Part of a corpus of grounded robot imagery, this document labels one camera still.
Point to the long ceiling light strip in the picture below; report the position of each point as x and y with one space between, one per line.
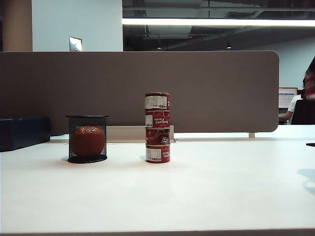
197 22

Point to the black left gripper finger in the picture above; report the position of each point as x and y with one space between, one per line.
312 66

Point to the black office chair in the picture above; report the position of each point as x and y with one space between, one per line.
305 111

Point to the red can wide white label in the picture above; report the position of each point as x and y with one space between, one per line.
157 100

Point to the metal wall plate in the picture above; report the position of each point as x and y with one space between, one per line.
75 43

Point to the brown desk partition panel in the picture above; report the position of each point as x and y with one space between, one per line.
73 86

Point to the red can white barcode label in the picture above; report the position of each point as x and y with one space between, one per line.
158 153

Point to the computer monitor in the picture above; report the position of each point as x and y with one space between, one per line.
287 97

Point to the dark blue box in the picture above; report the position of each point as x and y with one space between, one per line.
23 132

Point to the red tomato paste can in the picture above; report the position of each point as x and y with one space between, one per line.
311 86

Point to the black mesh pen holder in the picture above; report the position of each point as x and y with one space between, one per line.
86 120

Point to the red can black label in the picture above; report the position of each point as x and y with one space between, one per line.
154 136

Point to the person in white shirt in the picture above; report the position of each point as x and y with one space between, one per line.
294 104

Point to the orange ball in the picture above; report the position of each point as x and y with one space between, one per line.
86 141

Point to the red can small white label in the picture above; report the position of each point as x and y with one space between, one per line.
161 118

